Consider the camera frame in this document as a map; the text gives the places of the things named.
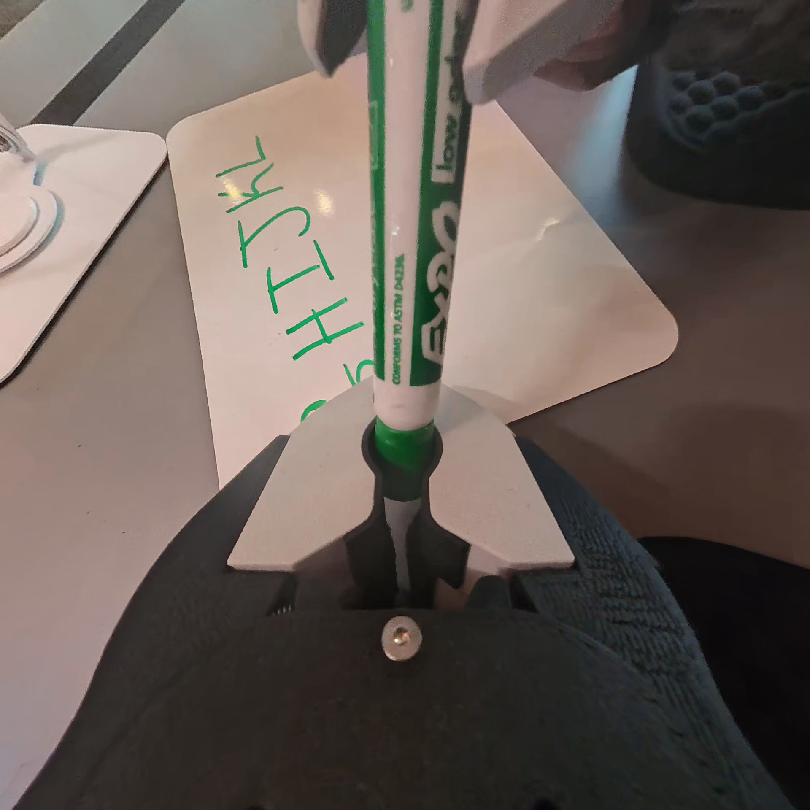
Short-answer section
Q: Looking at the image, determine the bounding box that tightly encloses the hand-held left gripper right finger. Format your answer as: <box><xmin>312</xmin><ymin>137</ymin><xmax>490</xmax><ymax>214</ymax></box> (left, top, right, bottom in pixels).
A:
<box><xmin>411</xmin><ymin>383</ymin><xmax>577</xmax><ymax>608</ymax></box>

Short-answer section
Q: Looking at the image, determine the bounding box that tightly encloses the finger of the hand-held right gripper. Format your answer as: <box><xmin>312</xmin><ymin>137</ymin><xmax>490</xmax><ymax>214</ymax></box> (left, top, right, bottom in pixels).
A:
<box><xmin>462</xmin><ymin>0</ymin><xmax>629</xmax><ymax>105</ymax></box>
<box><xmin>297</xmin><ymin>0</ymin><xmax>371</xmax><ymax>80</ymax></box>

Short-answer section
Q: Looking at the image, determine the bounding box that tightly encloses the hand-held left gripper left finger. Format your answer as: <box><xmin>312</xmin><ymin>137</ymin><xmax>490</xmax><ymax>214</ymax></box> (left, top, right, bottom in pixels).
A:
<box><xmin>227</xmin><ymin>383</ymin><xmax>398</xmax><ymax>610</ymax></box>

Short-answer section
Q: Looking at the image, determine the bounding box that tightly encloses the green marker cap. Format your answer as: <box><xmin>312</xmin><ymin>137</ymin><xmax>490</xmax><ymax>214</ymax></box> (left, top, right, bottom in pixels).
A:
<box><xmin>373</xmin><ymin>414</ymin><xmax>439</xmax><ymax>502</ymax></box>

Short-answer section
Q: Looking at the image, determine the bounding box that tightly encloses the green dry-erase marker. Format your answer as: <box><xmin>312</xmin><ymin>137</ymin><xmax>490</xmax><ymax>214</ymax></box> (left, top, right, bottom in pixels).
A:
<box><xmin>366</xmin><ymin>0</ymin><xmax>474</xmax><ymax>435</ymax></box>

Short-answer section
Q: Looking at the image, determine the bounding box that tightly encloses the white whiteboard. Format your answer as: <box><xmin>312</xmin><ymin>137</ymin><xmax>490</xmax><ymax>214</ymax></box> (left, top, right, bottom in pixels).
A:
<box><xmin>166</xmin><ymin>66</ymin><xmax>679</xmax><ymax>491</ymax></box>

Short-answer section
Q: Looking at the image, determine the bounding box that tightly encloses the person's dark clothing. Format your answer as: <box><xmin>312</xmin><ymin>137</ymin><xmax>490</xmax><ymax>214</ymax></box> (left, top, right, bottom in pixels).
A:
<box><xmin>639</xmin><ymin>537</ymin><xmax>810</xmax><ymax>810</ymax></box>

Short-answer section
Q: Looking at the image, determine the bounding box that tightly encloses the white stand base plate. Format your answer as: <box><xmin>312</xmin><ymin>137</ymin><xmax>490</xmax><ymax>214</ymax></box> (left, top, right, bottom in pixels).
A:
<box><xmin>0</xmin><ymin>111</ymin><xmax>168</xmax><ymax>385</ymax></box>

